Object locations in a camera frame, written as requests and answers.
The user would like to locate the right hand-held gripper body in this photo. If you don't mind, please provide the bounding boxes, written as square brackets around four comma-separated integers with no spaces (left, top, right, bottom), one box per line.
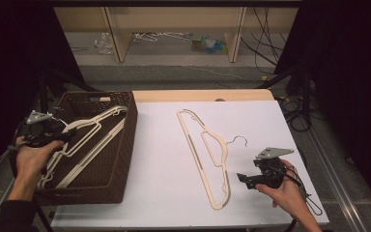
[253,147,295,189]

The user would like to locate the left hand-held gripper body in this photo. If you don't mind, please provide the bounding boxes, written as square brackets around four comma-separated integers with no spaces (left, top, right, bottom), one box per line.
[19,110,67,148]

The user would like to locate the cream plastic clothes hanger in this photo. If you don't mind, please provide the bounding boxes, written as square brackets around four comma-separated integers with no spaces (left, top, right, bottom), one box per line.
[176,108,248,211]
[38,151,72,190]
[46,105,129,159]
[56,117,127,189]

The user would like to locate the brown woven basket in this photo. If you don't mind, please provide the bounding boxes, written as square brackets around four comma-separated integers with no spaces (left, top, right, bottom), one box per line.
[33,90,139,206]

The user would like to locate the person's right hand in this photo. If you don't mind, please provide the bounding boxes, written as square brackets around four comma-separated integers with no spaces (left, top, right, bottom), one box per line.
[255,159,305,214]

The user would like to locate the person's left hand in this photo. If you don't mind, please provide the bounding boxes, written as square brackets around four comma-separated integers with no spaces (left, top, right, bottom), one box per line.
[14,135,65,182]

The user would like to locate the black curtain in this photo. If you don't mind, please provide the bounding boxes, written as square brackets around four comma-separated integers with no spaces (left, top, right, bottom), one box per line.
[0,0,86,182]
[274,0,371,207]

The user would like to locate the white table sheet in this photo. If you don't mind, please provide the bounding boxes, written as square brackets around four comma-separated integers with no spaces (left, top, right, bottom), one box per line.
[50,100,330,228]

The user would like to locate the black metal stand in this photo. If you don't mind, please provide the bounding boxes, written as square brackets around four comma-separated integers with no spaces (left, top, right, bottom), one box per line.
[254,59,315,131]

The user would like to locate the clear plastic bag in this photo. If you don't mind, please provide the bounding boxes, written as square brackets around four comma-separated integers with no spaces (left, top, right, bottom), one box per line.
[93,32,114,56]

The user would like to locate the white hangers on floor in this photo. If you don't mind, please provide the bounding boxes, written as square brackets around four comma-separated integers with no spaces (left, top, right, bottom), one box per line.
[132,31,191,44]

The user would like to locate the colourful plastic pieces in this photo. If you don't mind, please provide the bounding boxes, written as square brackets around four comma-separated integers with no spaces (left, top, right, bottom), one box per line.
[189,34,229,55]

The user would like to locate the wooden shelf unit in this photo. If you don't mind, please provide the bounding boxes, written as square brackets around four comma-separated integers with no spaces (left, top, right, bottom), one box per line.
[53,6,300,64]

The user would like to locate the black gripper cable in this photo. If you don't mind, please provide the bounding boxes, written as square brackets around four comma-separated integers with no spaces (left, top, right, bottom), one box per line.
[274,164,324,217]

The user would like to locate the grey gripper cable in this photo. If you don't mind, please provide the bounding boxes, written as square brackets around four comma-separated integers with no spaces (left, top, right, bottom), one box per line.
[0,144,22,172]

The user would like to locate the black floor cable bundle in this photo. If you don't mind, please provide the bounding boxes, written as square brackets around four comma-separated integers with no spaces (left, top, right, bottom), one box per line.
[275,95,313,132]

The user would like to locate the metal floor rail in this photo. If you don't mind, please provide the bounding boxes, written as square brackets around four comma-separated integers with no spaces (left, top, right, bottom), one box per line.
[302,127,370,232]

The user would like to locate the black desk cables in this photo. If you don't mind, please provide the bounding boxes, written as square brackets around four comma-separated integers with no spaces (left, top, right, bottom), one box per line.
[241,7,288,75]

